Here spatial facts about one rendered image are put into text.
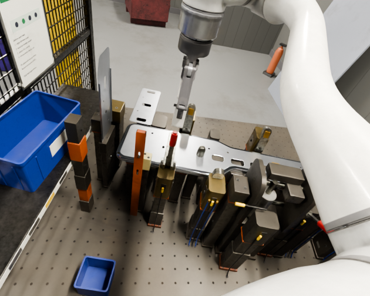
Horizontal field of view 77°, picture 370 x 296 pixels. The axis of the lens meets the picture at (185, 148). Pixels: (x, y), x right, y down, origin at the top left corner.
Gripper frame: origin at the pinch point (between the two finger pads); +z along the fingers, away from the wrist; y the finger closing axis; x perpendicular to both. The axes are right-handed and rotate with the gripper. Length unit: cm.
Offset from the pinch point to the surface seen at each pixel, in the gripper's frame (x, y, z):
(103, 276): 15, -28, 60
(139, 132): 10.5, -2.3, 10.0
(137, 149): 10.5, -2.3, 17.4
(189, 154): -8.5, 12.9, 30.0
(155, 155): 5.3, 8.4, 30.0
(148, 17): 87, 442, 114
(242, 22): -93, 438, 81
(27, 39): 54, 22, 1
